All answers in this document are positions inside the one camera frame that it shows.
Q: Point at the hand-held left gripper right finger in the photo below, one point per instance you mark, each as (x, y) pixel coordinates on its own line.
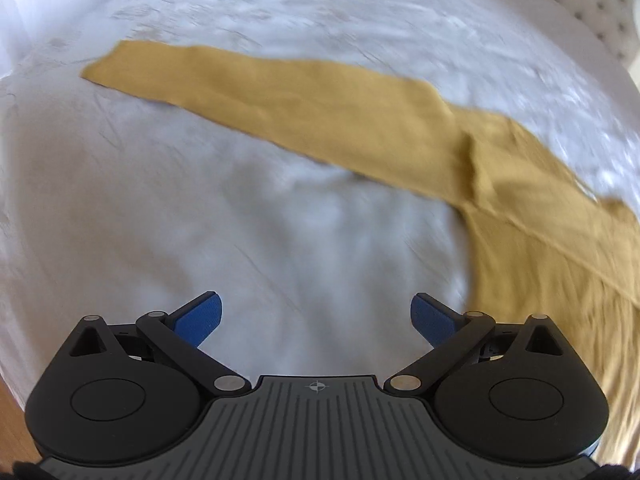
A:
(430, 317)

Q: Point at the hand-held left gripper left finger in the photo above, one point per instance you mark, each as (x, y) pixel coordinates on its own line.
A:
(200, 317)

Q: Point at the mustard yellow knit garment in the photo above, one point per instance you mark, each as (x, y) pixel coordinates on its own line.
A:
(350, 110)

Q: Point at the white embroidered bedspread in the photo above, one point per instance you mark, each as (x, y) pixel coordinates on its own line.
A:
(200, 210)

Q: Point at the cream tufted headboard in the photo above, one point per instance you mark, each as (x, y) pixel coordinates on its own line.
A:
(590, 0)

